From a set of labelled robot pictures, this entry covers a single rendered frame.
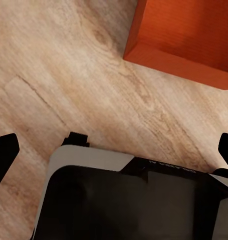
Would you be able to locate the storage box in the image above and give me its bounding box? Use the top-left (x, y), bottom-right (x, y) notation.
top-left (123, 0), bottom-right (228, 90)

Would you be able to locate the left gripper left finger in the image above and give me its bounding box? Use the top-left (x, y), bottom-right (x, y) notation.
top-left (0, 133), bottom-right (20, 183)

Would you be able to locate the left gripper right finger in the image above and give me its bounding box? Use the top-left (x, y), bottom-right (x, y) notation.
top-left (218, 133), bottom-right (228, 164)

